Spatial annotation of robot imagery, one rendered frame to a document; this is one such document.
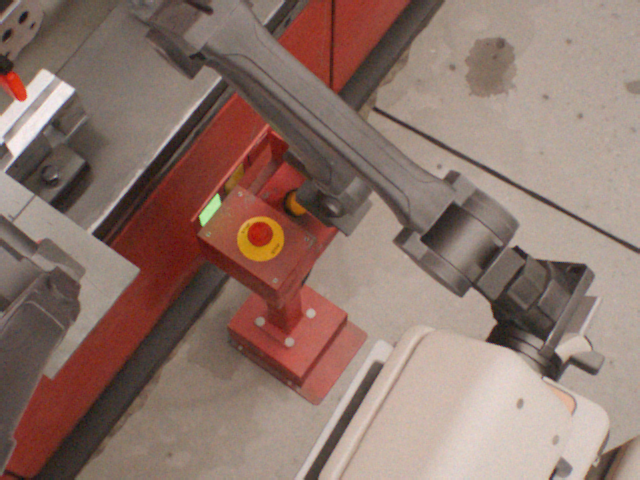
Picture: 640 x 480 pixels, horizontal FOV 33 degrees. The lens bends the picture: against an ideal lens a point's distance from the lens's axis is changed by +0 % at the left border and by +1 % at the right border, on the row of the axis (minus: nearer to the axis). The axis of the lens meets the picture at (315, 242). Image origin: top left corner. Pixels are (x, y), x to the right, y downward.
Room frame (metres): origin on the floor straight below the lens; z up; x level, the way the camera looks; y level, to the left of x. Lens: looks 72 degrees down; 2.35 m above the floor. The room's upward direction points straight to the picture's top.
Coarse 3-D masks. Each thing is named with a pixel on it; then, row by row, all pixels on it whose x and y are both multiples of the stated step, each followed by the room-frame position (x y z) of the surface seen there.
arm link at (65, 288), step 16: (0, 224) 0.39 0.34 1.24; (0, 240) 0.37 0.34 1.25; (16, 240) 0.38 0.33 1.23; (32, 240) 0.39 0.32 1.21; (0, 256) 0.36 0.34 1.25; (16, 256) 0.36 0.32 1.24; (0, 272) 0.34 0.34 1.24; (16, 272) 0.34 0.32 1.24; (32, 272) 0.34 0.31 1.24; (48, 272) 0.34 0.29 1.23; (64, 272) 0.34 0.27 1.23; (0, 288) 0.33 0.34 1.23; (16, 288) 0.33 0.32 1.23; (64, 288) 0.32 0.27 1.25; (80, 288) 0.33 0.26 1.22
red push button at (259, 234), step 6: (258, 222) 0.55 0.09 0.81; (264, 222) 0.55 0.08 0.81; (252, 228) 0.54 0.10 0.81; (258, 228) 0.54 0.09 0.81; (264, 228) 0.54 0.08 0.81; (270, 228) 0.54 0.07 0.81; (252, 234) 0.53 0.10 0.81; (258, 234) 0.53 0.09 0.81; (264, 234) 0.53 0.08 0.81; (270, 234) 0.53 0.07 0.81; (252, 240) 0.52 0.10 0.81; (258, 240) 0.52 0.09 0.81; (264, 240) 0.52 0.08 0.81; (270, 240) 0.52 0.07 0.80; (258, 246) 0.51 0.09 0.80
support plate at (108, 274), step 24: (0, 192) 0.53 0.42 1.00; (24, 192) 0.53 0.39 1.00; (24, 216) 0.49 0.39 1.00; (48, 216) 0.49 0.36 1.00; (72, 240) 0.46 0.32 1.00; (96, 240) 0.46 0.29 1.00; (96, 264) 0.42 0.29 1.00; (120, 264) 0.42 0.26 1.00; (96, 288) 0.39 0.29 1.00; (120, 288) 0.39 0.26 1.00; (0, 312) 0.36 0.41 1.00; (96, 312) 0.36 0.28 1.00; (72, 336) 0.33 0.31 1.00
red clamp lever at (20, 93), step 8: (0, 56) 0.60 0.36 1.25; (0, 64) 0.59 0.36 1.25; (8, 64) 0.59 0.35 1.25; (0, 72) 0.59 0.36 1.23; (8, 72) 0.58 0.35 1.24; (0, 80) 0.59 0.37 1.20; (8, 80) 0.58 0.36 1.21; (16, 80) 0.59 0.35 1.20; (8, 88) 0.58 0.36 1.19; (16, 88) 0.58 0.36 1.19; (24, 88) 0.59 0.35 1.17; (16, 96) 0.58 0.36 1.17; (24, 96) 0.59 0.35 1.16
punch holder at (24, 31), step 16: (0, 0) 0.65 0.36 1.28; (16, 0) 0.67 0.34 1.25; (32, 0) 0.68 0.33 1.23; (0, 16) 0.64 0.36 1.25; (16, 16) 0.65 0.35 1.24; (32, 16) 0.67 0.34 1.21; (0, 32) 0.63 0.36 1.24; (16, 32) 0.65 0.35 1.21; (32, 32) 0.66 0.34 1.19; (0, 48) 0.62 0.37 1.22; (16, 48) 0.64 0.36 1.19
